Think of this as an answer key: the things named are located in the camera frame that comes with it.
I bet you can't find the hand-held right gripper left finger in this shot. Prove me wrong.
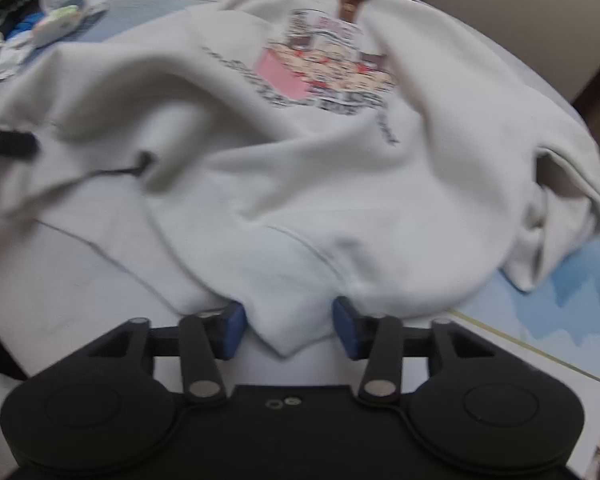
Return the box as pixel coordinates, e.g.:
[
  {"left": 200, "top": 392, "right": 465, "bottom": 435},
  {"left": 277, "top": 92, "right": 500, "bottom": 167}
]
[{"left": 87, "top": 301, "right": 249, "bottom": 404}]

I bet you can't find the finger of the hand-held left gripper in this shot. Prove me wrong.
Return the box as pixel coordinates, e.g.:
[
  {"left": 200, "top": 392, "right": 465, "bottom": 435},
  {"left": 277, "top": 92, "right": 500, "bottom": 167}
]
[{"left": 0, "top": 116, "right": 40, "bottom": 162}]

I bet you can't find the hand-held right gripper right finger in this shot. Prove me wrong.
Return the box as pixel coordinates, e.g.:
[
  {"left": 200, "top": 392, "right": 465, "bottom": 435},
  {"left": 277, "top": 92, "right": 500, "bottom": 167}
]
[{"left": 332, "top": 297, "right": 486, "bottom": 406}]

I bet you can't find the white printed sweatshirt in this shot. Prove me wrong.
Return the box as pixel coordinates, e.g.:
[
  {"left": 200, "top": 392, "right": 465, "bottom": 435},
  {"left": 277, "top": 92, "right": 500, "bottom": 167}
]
[{"left": 0, "top": 0, "right": 600, "bottom": 359}]

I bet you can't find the crumpled white paper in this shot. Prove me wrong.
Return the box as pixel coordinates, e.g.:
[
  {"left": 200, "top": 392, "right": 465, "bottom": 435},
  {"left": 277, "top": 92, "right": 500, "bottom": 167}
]
[{"left": 0, "top": 40, "right": 33, "bottom": 81}]

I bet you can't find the white plastic packet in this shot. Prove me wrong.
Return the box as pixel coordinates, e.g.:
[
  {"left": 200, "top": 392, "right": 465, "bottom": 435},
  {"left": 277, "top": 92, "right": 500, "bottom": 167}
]
[{"left": 30, "top": 4, "right": 110, "bottom": 49}]

